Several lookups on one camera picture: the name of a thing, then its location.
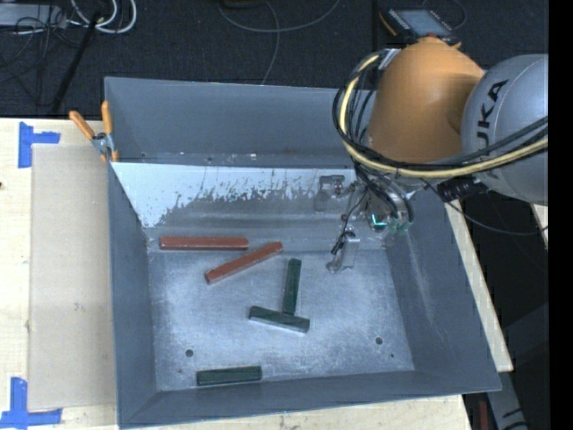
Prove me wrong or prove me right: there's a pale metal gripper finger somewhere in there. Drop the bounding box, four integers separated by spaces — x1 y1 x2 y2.
325 236 362 274
312 174 347 212

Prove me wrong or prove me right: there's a dark green flat block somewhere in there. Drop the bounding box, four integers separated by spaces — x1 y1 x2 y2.
248 305 312 335
281 257 304 316
195 365 264 387

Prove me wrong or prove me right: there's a red-brown flat block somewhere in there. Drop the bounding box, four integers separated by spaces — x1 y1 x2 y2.
158 235 250 252
204 241 285 286

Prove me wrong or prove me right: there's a grey metal bin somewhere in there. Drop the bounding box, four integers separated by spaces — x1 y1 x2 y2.
103 76 503 427

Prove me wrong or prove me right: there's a pale flat board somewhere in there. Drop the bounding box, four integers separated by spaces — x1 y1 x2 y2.
26 143 118 414

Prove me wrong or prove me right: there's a black cylinder on white bracket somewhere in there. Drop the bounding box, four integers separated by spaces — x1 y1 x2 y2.
435 177 490 203

